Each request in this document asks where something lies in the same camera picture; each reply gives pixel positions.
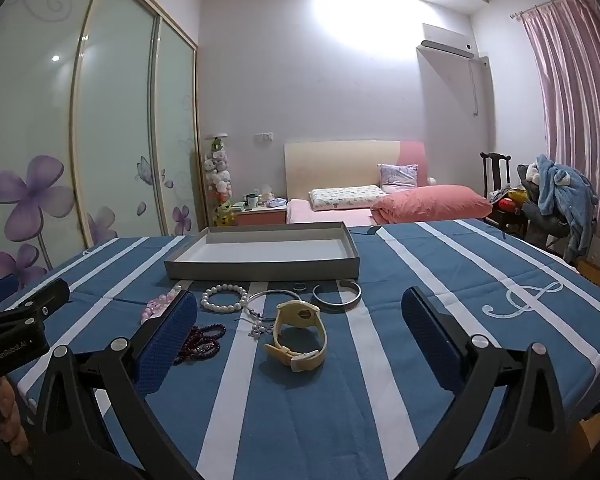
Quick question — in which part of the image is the floral sliding door wardrobe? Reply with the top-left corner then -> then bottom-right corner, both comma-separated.
0,0 -> 202,293

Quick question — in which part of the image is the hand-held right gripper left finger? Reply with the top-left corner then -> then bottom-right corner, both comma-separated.
30,290 -> 199,480

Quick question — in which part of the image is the air conditioner cable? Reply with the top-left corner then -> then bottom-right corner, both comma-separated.
471,59 -> 482,118

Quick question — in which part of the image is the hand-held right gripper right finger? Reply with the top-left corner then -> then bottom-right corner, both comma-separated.
401,287 -> 574,480

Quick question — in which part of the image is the beige pink bed headboard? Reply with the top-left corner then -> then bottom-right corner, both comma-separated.
284,140 -> 426,202

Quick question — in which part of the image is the pink bead bracelet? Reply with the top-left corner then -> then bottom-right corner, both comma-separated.
140,285 -> 187,325

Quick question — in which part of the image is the blue garment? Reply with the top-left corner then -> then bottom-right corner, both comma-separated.
534,153 -> 599,267

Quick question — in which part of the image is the white pearl bracelet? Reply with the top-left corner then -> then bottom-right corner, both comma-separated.
200,283 -> 250,313

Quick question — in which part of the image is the pink white nightstand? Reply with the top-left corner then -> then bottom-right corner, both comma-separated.
232,201 -> 289,226

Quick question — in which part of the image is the pink duvet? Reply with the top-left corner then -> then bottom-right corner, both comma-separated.
369,184 -> 494,226

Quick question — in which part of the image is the white patterned pillow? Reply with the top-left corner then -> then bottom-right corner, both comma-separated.
308,185 -> 390,212

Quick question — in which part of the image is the pink bed sheet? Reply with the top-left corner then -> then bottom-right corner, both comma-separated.
285,197 -> 381,229

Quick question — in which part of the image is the curtain rod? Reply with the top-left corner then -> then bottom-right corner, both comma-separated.
509,0 -> 589,22

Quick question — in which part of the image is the pink curtain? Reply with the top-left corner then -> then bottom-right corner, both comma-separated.
519,0 -> 600,283

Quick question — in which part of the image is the plush toy column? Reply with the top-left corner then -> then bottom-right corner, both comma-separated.
203,134 -> 234,227

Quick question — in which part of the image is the white air conditioner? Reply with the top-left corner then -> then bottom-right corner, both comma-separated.
415,23 -> 491,62

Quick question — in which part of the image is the yellow bangle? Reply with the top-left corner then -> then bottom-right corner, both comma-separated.
263,300 -> 329,373

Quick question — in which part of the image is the person's left hand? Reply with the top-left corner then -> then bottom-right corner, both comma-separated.
0,374 -> 32,457

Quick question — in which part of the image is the dark wooden chair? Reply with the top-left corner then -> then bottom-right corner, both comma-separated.
480,151 -> 529,237

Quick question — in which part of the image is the grey cardboard tray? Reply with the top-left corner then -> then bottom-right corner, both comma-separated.
164,221 -> 361,282

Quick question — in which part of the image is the silver cuff bracelet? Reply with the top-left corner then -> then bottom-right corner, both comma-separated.
311,280 -> 363,314

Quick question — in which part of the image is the thin silver bangle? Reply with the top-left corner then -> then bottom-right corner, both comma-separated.
245,288 -> 302,319

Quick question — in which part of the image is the dark red bead bracelet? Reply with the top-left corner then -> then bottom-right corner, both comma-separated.
172,324 -> 227,366

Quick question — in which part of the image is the blue white striped tablecloth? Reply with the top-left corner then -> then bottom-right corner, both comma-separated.
0,219 -> 600,480

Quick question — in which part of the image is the purple pillow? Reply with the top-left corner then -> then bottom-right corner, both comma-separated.
377,162 -> 420,194

